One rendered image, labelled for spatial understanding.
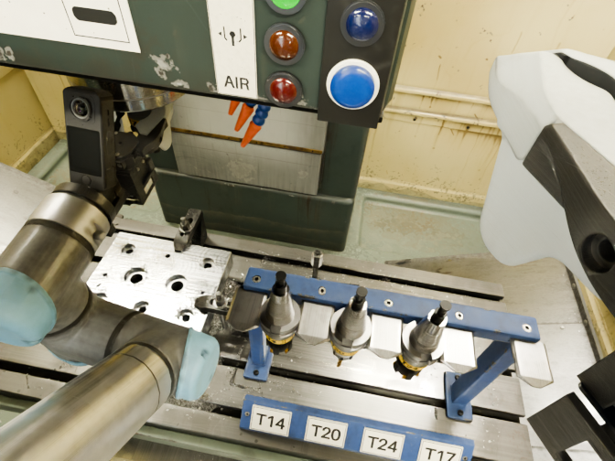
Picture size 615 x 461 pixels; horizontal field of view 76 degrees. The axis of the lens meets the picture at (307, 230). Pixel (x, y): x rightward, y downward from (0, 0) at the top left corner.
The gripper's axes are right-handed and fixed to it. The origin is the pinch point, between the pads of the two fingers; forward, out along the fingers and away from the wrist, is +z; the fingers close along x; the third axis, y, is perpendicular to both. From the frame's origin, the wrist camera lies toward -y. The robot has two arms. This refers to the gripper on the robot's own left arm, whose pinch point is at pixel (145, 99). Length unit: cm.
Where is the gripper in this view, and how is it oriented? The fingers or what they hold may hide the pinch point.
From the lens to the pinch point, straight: 64.5
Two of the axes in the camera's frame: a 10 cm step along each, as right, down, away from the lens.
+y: -0.5, 6.1, 7.9
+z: 1.7, -7.8, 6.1
